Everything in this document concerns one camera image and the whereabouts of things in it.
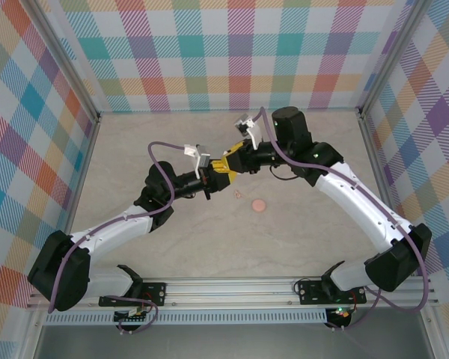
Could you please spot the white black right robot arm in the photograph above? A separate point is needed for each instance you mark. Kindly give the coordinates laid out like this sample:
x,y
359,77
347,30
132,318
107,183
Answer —
x,y
359,198

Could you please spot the controller circuit board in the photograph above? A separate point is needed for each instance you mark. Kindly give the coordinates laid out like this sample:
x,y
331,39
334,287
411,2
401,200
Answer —
x,y
342,313
132,318

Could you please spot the grey metal sheet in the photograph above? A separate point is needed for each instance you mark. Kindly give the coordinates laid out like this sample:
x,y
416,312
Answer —
x,y
228,344

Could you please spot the pink earbud charging case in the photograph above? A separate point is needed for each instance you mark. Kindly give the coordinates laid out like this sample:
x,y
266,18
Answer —
x,y
259,205

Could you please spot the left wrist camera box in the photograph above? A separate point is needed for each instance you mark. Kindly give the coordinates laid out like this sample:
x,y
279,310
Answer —
x,y
202,159

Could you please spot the aluminium floor side rail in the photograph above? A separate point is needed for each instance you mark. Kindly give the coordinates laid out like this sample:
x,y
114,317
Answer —
x,y
78,194
378,164

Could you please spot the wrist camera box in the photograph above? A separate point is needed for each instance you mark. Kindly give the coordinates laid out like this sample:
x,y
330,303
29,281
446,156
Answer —
x,y
243,125
202,159

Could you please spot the left controller circuit board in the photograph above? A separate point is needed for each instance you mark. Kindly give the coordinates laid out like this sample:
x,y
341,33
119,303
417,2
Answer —
x,y
132,318

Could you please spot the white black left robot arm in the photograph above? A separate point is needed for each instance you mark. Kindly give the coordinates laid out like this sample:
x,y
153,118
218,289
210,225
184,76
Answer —
x,y
108,228

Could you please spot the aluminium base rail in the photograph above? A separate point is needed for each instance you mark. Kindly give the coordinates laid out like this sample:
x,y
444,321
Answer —
x,y
228,291

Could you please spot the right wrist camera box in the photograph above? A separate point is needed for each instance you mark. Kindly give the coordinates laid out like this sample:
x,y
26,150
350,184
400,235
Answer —
x,y
243,125

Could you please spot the aluminium frame post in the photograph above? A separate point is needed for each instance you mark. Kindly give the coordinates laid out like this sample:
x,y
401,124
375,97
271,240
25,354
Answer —
x,y
65,60
391,60

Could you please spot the right controller circuit board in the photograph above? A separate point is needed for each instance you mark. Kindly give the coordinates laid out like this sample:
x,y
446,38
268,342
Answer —
x,y
342,313

